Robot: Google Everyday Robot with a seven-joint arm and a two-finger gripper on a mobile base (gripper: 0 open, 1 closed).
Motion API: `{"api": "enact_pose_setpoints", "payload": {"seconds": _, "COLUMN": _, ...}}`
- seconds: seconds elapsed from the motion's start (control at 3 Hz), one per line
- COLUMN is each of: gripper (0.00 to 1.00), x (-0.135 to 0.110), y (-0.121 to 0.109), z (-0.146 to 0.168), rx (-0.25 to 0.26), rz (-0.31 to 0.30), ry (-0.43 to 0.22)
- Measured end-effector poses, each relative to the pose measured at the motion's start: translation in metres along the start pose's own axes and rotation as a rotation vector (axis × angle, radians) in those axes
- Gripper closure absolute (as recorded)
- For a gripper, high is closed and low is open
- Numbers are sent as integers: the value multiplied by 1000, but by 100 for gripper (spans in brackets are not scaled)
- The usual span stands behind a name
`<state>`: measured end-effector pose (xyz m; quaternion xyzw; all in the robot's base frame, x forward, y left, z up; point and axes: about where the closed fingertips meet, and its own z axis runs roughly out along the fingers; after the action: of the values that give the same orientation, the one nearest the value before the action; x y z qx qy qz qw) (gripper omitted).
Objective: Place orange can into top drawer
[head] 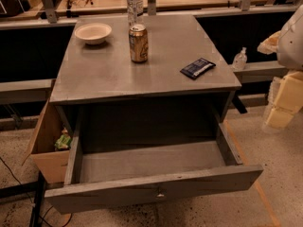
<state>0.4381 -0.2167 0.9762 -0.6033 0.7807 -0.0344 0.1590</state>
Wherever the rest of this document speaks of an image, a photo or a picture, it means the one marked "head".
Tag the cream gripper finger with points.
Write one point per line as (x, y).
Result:
(285, 100)

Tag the orange soda can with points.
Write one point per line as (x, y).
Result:
(138, 41)

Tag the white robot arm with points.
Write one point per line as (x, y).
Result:
(287, 44)

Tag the grey metal drawer cabinet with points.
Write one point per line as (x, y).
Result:
(149, 104)

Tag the open grey top drawer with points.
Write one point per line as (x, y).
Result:
(147, 175)

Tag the clear hand sanitizer bottle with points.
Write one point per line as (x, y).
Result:
(240, 60)

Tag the dark blue snack packet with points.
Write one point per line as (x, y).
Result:
(197, 68)

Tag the clear plastic water bottle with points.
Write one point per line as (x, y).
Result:
(135, 10)

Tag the white paper bowl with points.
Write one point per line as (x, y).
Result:
(95, 33)

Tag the green snack bag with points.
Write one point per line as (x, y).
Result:
(63, 143)

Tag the brown cardboard box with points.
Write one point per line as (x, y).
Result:
(41, 146)

